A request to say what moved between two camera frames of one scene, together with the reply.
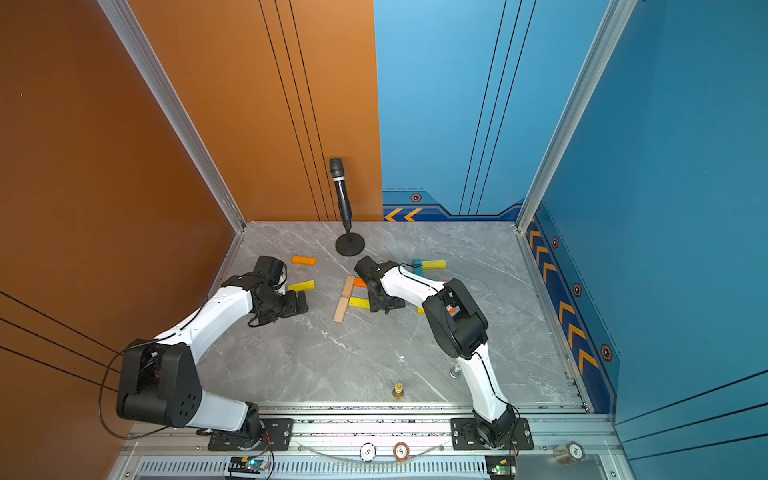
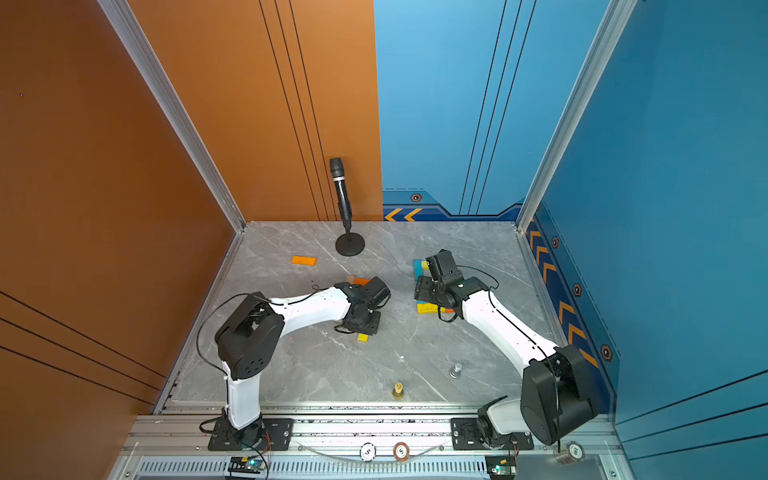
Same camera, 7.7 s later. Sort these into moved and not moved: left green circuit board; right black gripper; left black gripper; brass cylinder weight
Moved: right black gripper; left black gripper
Not moved: brass cylinder weight; left green circuit board
